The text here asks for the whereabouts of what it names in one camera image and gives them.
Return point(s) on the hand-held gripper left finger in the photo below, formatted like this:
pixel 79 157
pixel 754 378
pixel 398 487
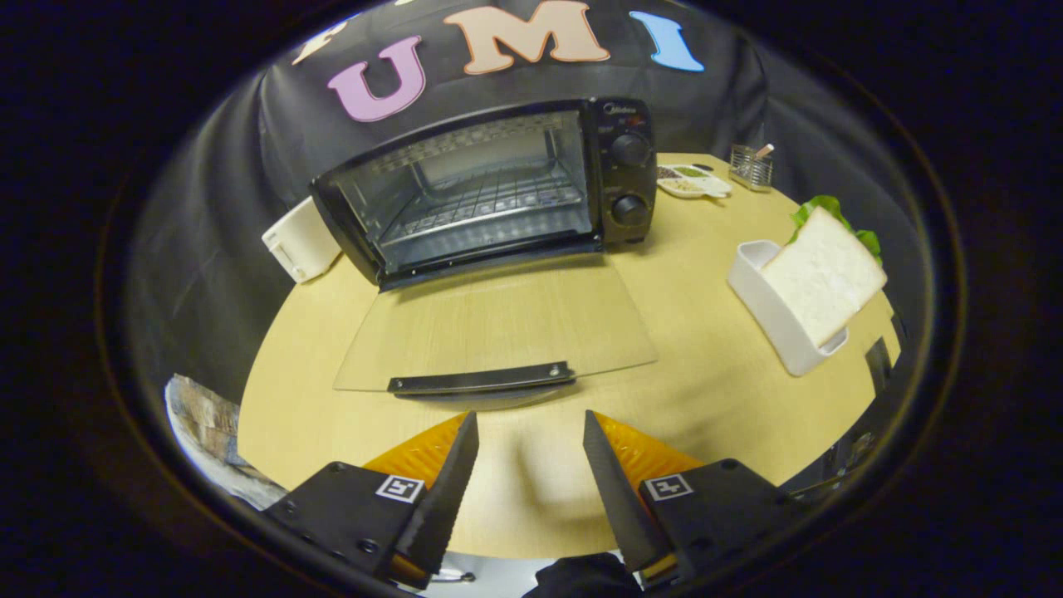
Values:
pixel 444 498

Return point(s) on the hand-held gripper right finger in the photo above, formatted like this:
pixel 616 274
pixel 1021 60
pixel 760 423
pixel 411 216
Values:
pixel 619 498

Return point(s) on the white bread lettuce sandwich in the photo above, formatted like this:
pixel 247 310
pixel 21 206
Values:
pixel 822 274

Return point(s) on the black toaster oven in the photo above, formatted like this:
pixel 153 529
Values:
pixel 610 187

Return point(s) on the white bread toaster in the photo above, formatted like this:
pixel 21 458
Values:
pixel 303 241

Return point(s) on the person's dark clothing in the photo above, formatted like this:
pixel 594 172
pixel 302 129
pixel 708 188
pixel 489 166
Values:
pixel 581 577

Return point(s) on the white rectangular tray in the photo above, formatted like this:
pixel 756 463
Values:
pixel 764 299

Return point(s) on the patterned cloth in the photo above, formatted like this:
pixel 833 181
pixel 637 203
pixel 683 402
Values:
pixel 203 423

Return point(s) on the white dish with seasonings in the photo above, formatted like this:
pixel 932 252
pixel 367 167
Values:
pixel 693 184

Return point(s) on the pale stick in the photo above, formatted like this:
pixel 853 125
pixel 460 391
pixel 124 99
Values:
pixel 764 150

